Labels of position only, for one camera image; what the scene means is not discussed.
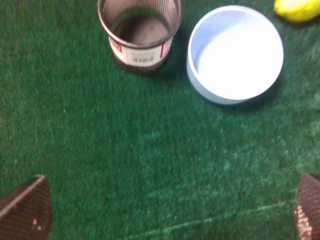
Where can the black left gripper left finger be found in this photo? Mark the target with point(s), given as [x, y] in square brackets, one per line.
[26, 212]

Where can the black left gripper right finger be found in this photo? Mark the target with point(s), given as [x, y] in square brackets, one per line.
[307, 207]

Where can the black mesh pen holder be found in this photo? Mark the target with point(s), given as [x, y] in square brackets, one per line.
[140, 32]

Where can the green velvet table cloth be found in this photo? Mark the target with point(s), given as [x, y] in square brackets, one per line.
[145, 157]

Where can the light blue bowl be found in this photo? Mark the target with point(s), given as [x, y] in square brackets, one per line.
[234, 54]

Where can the yellow green lemon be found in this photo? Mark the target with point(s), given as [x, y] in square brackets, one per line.
[297, 11]

